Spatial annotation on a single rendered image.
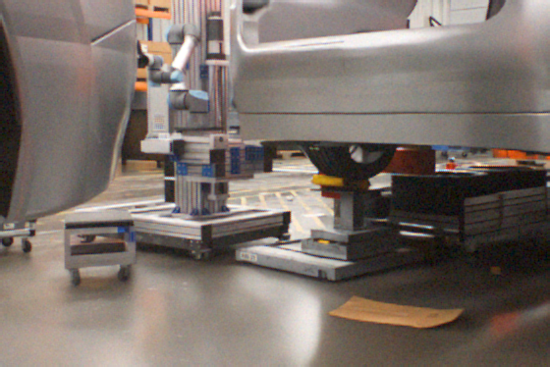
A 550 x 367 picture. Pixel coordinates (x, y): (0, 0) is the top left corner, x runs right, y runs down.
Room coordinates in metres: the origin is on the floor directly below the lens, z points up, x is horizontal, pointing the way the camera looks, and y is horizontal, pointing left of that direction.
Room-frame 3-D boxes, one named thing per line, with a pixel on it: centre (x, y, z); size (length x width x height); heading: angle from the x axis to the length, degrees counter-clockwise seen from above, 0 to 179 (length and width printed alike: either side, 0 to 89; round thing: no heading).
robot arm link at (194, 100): (4.77, 0.86, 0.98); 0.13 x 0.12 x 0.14; 67
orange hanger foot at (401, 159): (4.83, -0.40, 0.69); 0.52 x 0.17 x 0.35; 47
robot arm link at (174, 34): (4.82, 0.98, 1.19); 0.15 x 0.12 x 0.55; 67
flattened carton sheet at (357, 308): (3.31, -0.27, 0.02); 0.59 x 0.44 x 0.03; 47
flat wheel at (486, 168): (5.57, -1.24, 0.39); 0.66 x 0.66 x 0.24
